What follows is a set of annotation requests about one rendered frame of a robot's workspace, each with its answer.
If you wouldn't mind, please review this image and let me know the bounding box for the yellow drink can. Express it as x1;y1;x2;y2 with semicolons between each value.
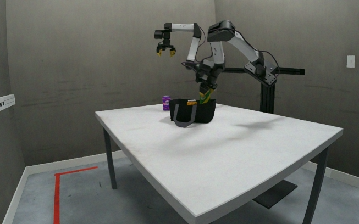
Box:
187;100;197;105

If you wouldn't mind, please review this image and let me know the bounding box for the purple drink can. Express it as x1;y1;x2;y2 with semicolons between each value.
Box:
163;96;171;111

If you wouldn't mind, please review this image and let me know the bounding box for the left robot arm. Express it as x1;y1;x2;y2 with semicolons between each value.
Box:
198;20;277;85

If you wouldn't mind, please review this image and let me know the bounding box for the black tote bag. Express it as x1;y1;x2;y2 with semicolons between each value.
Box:
168;99;216;127

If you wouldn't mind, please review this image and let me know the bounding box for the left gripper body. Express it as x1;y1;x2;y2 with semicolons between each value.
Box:
199;74;218;95

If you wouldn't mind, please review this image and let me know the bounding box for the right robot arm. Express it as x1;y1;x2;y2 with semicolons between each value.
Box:
154;23;202;74

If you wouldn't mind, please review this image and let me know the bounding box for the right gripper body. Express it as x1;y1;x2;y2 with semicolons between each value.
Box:
156;39;176;53

